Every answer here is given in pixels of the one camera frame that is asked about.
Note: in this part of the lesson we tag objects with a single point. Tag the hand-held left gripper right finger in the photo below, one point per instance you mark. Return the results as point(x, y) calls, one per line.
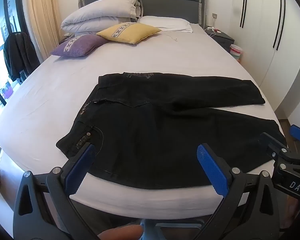
point(212, 171)

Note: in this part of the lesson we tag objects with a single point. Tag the yellow cushion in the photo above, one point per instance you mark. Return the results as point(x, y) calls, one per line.
point(130, 33)

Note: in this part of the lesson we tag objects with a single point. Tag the black jacket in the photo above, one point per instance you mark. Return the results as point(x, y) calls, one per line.
point(19, 52)

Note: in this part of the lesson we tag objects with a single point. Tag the purple cushion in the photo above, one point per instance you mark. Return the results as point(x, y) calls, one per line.
point(77, 46)

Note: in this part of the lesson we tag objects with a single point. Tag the bed with white sheet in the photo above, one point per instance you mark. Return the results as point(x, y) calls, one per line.
point(165, 55)

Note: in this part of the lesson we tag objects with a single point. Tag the wall switch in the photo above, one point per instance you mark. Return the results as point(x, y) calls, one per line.
point(215, 15)

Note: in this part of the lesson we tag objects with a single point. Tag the white pillow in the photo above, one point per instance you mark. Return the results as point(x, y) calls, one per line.
point(165, 23)

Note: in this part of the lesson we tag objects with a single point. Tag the cream curtain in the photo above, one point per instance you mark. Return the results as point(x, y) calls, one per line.
point(42, 7)

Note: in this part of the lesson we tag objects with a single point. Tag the white wardrobe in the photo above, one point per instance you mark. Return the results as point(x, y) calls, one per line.
point(259, 55)

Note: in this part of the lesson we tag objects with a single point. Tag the folded white duvet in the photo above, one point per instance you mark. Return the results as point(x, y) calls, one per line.
point(102, 12)

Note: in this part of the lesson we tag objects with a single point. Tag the striped waste bin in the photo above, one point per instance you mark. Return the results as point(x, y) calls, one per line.
point(236, 53)

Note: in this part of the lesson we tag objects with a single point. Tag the dark grey nightstand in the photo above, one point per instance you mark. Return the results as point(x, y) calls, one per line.
point(222, 38)

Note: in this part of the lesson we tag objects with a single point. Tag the person's left hand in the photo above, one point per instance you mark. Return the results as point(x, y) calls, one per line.
point(120, 233)

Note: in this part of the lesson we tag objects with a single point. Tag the black pants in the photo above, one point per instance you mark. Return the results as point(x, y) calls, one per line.
point(152, 142)

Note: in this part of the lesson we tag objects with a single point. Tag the window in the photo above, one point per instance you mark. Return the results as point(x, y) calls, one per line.
point(0, 42)

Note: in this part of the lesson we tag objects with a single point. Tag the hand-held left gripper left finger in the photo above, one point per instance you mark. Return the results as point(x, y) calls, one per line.
point(80, 166)

